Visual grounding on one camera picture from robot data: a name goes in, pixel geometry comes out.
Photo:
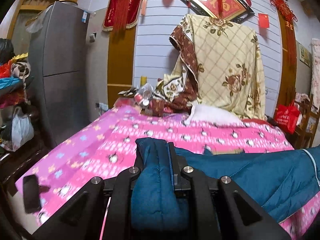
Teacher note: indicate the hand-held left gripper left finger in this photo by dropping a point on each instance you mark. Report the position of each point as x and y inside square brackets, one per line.
[122, 195]

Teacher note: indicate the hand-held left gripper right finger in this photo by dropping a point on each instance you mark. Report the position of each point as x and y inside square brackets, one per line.
[197, 195]

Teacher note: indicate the teal puffer jacket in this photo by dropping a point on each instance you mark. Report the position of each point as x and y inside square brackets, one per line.
[250, 172]

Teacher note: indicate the pile of colourful clothes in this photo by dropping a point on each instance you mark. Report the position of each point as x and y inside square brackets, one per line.
[15, 80]

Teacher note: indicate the pink penguin print blanket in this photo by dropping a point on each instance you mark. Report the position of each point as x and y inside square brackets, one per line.
[100, 150]

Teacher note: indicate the white pillow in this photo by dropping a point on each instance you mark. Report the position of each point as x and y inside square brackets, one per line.
[215, 115]

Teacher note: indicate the black smartphone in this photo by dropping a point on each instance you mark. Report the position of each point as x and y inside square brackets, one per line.
[31, 193]

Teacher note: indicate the crumpled plastic bottle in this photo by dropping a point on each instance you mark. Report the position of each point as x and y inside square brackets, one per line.
[144, 95]

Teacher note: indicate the red shopping bag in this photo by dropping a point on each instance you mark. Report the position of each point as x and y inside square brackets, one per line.
[286, 117]

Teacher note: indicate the white plastic bag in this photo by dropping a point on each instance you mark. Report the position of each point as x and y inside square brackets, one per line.
[22, 132]

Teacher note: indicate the wooden rack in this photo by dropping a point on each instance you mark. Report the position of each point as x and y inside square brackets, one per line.
[306, 122]

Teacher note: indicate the grey refrigerator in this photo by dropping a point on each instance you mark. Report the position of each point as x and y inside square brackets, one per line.
[60, 80]

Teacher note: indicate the cream floral quilt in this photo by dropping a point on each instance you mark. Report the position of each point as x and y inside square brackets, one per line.
[225, 62]

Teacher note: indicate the pink floral curtain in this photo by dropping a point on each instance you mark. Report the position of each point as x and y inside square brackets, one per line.
[315, 75]

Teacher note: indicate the black plastic bag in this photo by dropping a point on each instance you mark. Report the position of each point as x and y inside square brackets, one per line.
[5, 51]

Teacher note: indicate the long red knot ornament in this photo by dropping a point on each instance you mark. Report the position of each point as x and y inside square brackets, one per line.
[290, 30]

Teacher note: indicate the red tasselled banner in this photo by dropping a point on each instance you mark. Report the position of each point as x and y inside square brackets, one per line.
[120, 5]

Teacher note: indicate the black framed red picture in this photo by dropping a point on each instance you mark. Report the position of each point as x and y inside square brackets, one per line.
[232, 6]

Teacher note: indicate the straw hat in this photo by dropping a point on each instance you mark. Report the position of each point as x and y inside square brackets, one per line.
[68, 1]

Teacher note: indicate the white wall socket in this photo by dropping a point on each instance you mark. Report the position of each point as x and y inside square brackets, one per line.
[102, 105]

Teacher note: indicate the grey wall switch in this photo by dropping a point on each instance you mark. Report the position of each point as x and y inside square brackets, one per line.
[92, 37]

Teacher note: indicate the small wall plaque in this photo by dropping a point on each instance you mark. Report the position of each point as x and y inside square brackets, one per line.
[305, 55]

